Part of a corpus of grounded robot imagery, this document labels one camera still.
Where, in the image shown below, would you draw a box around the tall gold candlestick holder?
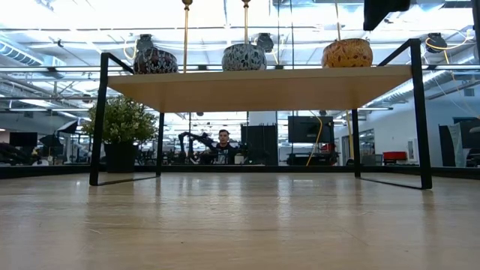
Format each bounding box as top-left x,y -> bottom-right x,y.
241,0 -> 252,45
181,0 -> 194,74

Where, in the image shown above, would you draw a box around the blue white patterned vase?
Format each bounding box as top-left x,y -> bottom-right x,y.
220,43 -> 268,72

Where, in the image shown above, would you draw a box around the large black monitor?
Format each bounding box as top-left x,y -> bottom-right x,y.
287,115 -> 335,144

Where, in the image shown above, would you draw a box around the red storage bin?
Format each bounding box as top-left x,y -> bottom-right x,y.
382,150 -> 409,163

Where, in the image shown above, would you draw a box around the wooden shelf riser black legs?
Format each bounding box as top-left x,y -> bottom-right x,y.
88,38 -> 434,191

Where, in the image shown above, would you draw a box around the dark display stand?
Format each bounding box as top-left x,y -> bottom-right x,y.
438,115 -> 480,169

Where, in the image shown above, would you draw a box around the black cabinet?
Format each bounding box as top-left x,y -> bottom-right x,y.
240,124 -> 279,166

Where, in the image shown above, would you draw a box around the person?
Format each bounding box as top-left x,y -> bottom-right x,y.
209,129 -> 239,165

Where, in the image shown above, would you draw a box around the potted green plant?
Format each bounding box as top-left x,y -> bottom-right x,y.
81,95 -> 159,173

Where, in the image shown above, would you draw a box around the black softbox light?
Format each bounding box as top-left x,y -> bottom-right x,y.
55,118 -> 80,136
38,133 -> 64,149

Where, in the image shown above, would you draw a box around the small black monitor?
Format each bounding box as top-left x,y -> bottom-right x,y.
8,131 -> 39,148

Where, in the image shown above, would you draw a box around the black ceiling cable reel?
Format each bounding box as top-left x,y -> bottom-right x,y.
256,32 -> 275,54
135,33 -> 155,52
426,31 -> 449,54

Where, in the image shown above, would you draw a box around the yellow hanging cable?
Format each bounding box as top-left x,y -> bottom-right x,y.
305,111 -> 324,167

